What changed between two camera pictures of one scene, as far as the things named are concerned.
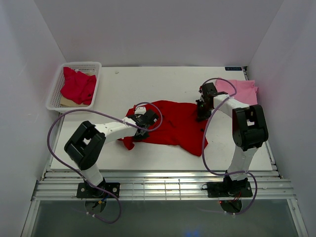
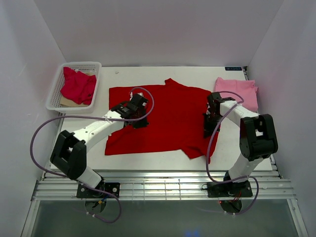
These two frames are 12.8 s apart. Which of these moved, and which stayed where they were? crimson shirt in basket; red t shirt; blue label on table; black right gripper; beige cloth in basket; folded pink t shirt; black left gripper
Moved: black left gripper; black right gripper; red t shirt
Stayed: beige cloth in basket; folded pink t shirt; crimson shirt in basket; blue label on table
